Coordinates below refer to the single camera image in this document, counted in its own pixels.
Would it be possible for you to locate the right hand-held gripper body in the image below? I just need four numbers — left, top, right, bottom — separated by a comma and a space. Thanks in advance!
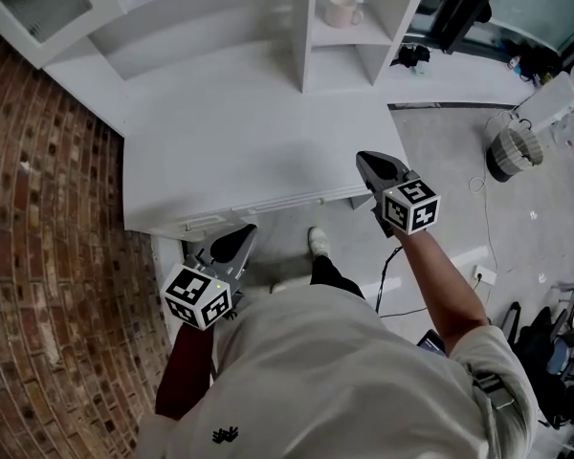
368, 169, 442, 241

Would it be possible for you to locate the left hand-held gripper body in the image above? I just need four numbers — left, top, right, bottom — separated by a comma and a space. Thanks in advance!
160, 249, 248, 333

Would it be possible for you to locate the white shelf compartment with mug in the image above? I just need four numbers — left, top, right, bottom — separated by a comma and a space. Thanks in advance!
310, 0, 425, 50

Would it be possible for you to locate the cream ceramic mug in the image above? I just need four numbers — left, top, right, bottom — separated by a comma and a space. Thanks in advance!
323, 0, 366, 30

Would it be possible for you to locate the person's right forearm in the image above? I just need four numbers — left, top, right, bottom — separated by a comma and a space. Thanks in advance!
393, 229, 490, 357

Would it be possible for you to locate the person's left forearm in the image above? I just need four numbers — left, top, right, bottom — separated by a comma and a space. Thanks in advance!
154, 323, 217, 421

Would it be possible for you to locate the person's white shoe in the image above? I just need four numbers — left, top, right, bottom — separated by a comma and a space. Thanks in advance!
307, 227, 332, 258

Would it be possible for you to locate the person's black trouser leg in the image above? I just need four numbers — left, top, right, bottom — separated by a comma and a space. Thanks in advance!
310, 251, 365, 301

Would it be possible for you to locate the white power strip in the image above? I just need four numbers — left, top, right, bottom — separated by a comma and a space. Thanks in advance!
473, 265, 498, 287

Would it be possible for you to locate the white window ledge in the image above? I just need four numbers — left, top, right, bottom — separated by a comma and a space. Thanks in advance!
386, 59, 528, 112

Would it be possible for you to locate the grey striped woven basket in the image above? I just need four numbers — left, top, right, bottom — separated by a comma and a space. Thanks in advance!
486, 124, 545, 184

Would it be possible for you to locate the small black device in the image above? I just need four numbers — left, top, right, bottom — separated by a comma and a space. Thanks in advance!
396, 44, 432, 70

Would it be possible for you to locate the black tablet screen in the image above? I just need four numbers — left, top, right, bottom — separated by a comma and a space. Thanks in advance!
416, 329, 448, 359

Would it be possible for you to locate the person's white t-shirt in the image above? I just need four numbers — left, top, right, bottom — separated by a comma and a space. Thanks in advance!
136, 282, 541, 459

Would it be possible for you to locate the black framed window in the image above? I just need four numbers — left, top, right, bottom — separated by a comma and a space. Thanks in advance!
405, 0, 574, 69

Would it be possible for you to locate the black office chair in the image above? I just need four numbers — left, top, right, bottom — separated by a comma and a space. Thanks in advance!
501, 301, 574, 430

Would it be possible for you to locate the white glass door cabinet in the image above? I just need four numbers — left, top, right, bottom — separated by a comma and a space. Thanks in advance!
0, 0, 126, 70

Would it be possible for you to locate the black cable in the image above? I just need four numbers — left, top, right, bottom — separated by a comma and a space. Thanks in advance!
374, 243, 431, 320

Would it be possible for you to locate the grey shoulder strap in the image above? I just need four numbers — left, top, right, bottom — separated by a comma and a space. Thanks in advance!
473, 372, 517, 409

